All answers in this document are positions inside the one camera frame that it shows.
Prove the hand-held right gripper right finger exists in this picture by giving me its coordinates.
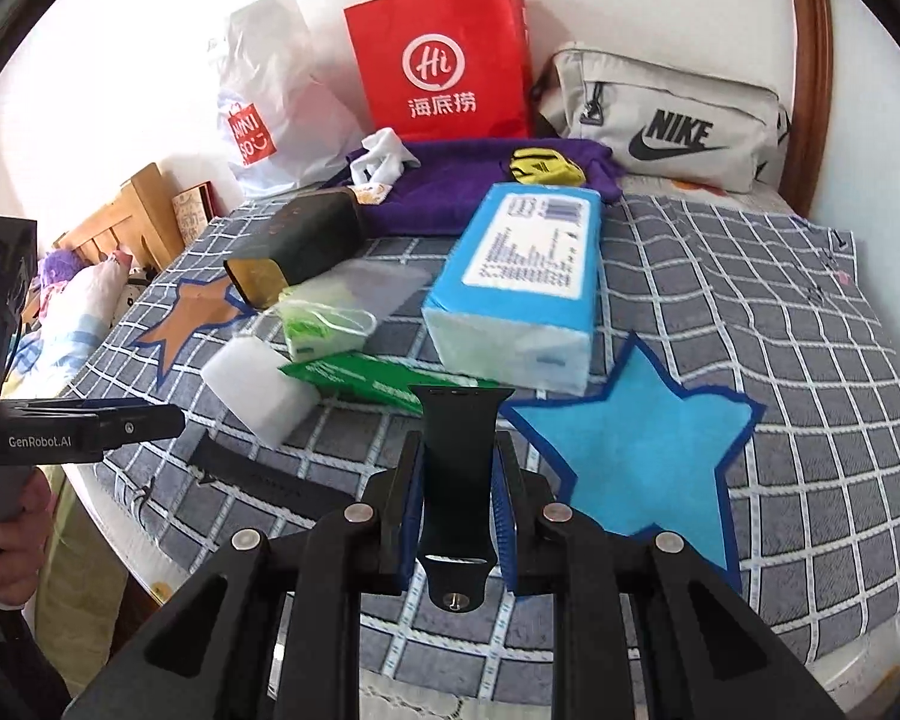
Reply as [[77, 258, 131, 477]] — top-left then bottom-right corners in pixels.
[[495, 431, 845, 720]]

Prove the wooden headboard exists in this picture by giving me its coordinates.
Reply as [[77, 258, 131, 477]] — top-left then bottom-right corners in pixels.
[[56, 163, 185, 271]]

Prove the pink white pillow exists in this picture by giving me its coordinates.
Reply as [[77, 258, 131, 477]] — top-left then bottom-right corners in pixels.
[[26, 251, 132, 346]]

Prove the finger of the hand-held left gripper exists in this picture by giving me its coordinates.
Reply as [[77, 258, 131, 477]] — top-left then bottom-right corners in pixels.
[[97, 405, 185, 445], [4, 403, 151, 421]]

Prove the person's left forearm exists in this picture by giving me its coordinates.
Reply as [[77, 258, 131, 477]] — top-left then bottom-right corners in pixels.
[[0, 600, 68, 720]]

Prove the yellow pouch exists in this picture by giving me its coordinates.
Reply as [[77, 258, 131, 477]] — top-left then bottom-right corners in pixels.
[[510, 148, 587, 187]]

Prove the white plastic bag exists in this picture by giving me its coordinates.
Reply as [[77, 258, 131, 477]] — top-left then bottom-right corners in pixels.
[[210, 0, 365, 200]]

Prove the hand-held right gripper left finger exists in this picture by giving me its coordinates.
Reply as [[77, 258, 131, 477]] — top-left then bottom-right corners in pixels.
[[64, 431, 428, 720]]

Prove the framed picture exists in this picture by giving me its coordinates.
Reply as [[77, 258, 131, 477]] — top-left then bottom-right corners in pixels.
[[171, 181, 230, 245]]

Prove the green foil packet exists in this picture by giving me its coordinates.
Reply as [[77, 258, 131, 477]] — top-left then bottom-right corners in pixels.
[[277, 352, 436, 415]]

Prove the blue tissue pack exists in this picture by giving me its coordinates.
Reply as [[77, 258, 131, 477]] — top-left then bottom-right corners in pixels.
[[421, 182, 602, 395]]

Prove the white sponge block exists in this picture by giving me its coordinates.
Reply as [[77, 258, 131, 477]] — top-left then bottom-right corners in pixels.
[[200, 336, 321, 446]]

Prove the red paper bag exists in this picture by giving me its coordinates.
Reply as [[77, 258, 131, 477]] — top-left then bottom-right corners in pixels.
[[343, 0, 533, 143]]

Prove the grey waist bag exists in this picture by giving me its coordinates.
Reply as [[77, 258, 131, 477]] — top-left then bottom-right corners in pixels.
[[532, 41, 792, 194]]

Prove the purple plush toy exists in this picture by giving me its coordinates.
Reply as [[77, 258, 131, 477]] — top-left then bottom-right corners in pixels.
[[37, 249, 83, 290]]

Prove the person's left hand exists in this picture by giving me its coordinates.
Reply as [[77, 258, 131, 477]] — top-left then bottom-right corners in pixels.
[[0, 469, 52, 607]]

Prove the black watch strap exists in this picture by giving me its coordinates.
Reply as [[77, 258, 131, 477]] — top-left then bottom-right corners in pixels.
[[191, 431, 353, 522], [407, 384, 517, 614]]

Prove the dark box with gold end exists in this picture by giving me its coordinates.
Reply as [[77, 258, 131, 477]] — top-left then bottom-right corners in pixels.
[[223, 191, 365, 312]]

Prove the light green wipes pack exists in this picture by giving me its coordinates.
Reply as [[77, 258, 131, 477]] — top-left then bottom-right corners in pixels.
[[277, 292, 380, 361]]

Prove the purple cloth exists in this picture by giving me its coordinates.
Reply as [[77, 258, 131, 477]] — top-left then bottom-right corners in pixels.
[[322, 136, 622, 235]]

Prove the grey plaid star blanket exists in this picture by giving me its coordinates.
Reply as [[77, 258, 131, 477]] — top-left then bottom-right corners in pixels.
[[60, 191, 900, 661]]

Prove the brown wooden post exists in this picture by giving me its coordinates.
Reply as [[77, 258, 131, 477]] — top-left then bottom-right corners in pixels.
[[784, 0, 833, 215]]

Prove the clear plastic bag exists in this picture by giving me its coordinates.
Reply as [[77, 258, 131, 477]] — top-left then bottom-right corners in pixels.
[[292, 259, 436, 323]]

